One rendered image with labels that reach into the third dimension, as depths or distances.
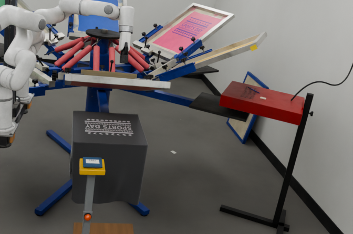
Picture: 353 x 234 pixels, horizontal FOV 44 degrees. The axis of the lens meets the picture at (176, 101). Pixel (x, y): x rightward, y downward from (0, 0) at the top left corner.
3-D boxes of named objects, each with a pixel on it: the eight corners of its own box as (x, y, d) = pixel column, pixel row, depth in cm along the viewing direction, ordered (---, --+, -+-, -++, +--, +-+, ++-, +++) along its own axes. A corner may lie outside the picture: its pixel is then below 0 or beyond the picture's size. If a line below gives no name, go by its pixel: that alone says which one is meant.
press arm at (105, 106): (113, 148, 273) (114, 139, 271) (103, 148, 271) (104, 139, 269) (102, 84, 385) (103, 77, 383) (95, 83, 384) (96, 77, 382)
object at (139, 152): (139, 205, 278) (148, 145, 263) (67, 205, 266) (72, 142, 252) (139, 203, 280) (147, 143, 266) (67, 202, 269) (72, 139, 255)
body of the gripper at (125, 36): (117, 30, 233) (116, 51, 233) (120, 28, 223) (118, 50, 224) (131, 31, 235) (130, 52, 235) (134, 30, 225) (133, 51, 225)
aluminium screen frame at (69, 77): (169, 88, 249) (170, 82, 249) (64, 80, 234) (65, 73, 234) (145, 91, 325) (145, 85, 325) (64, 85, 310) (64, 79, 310)
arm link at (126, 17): (104, 3, 226) (110, 7, 236) (103, 24, 227) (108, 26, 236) (132, 4, 224) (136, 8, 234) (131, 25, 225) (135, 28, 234)
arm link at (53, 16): (33, 0, 228) (49, -3, 246) (4, 56, 242) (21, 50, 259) (55, 16, 229) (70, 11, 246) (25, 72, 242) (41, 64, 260)
